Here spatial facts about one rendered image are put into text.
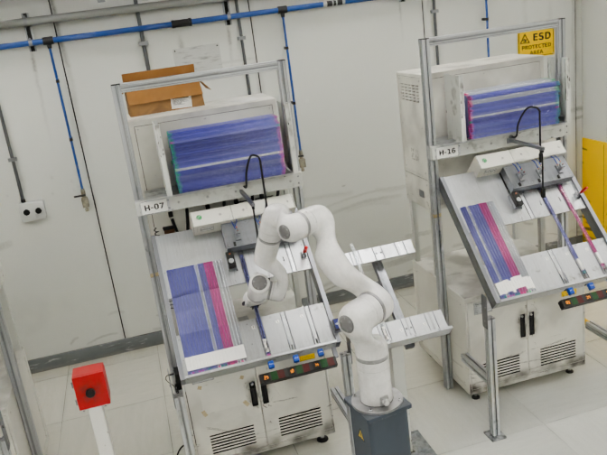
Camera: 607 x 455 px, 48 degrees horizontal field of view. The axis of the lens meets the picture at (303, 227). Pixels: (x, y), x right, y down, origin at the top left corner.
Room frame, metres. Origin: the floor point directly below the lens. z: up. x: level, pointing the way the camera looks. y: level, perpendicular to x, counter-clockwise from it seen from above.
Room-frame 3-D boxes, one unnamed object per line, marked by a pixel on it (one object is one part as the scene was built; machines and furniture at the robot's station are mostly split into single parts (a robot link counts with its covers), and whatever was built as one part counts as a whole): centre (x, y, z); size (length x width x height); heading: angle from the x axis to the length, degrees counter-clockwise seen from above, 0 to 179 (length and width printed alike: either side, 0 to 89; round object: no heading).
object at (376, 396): (2.23, -0.18, 0.79); 0.19 x 0.19 x 0.18
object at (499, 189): (3.39, -1.08, 0.65); 1.01 x 0.73 x 1.29; 13
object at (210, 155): (3.14, 0.30, 1.52); 0.51 x 0.13 x 0.27; 103
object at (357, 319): (2.20, -0.16, 1.00); 0.19 x 0.12 x 0.24; 135
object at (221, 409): (3.24, 0.39, 0.31); 0.70 x 0.65 x 0.62; 103
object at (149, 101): (3.40, 0.48, 1.82); 0.68 x 0.30 x 0.20; 103
